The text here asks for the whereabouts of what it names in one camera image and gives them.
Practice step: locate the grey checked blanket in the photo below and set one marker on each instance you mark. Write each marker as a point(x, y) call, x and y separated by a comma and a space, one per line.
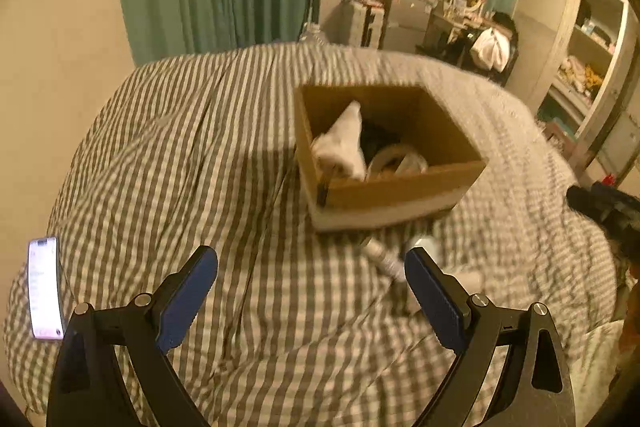
point(250, 217)

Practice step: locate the cardboard box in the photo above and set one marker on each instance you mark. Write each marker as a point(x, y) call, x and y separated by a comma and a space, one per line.
point(380, 202)

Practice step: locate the dark dressing table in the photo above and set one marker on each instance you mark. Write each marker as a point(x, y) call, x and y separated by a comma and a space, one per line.
point(445, 34)

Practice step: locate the white shelf cabinet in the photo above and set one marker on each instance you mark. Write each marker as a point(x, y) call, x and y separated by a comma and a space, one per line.
point(587, 57)

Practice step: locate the clear water bottle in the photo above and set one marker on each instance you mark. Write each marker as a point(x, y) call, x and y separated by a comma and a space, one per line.
point(312, 34)

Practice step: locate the white tape roll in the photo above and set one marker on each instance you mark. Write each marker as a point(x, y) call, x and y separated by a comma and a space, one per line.
point(400, 159)

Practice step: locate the person's right forearm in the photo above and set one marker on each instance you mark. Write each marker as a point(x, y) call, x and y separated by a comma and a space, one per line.
point(631, 317)

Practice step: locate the white cloth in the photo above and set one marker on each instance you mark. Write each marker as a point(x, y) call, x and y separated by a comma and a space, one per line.
point(342, 142)

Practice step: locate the white garment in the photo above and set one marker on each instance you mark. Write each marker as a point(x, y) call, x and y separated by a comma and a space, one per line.
point(492, 48)

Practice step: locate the grey cabinet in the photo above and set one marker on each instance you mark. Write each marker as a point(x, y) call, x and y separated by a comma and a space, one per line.
point(355, 22)

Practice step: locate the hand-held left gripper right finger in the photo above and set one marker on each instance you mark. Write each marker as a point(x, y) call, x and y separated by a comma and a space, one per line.
point(434, 302)

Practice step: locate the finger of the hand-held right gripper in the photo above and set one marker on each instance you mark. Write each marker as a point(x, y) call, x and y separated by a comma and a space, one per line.
point(584, 201)

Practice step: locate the white tube bottle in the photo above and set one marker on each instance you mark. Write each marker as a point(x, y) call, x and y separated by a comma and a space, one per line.
point(384, 261)

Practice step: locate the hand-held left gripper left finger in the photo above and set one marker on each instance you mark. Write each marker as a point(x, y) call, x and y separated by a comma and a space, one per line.
point(187, 302)

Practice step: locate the smartphone with lit screen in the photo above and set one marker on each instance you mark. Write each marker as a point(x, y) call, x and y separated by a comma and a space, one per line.
point(45, 289)

